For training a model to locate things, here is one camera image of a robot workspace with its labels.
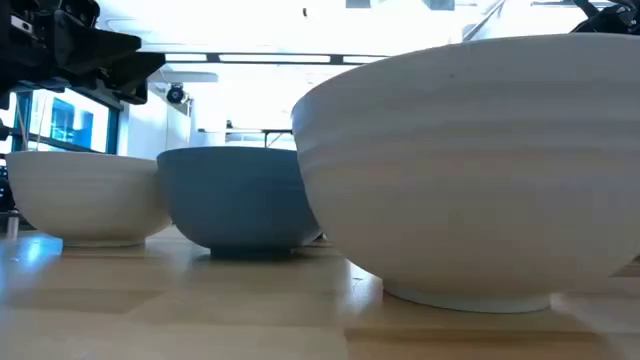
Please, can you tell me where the black dome security camera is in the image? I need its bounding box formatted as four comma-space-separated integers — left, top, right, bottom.
165, 82, 194, 105

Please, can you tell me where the blue tinted window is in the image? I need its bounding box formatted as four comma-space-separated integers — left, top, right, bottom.
0, 88, 124, 155

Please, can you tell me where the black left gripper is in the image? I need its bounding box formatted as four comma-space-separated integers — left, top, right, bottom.
0, 0, 166, 105

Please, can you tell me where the ceiling light track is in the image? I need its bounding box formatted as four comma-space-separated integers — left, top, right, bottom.
164, 52, 391, 66

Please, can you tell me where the white ceramic bowl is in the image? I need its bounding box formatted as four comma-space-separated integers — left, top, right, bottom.
5, 150, 173, 249
291, 32, 640, 314

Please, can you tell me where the yellow hanging power cord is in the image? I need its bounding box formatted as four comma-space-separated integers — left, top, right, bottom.
14, 99, 49, 151

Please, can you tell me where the background folding table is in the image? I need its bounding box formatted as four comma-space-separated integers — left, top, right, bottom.
198, 127, 295, 150

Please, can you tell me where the short silver metal post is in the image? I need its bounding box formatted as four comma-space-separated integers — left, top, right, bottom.
4, 209, 21, 240

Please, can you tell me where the blue ceramic bowl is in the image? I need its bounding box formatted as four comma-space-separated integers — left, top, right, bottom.
156, 145, 323, 260

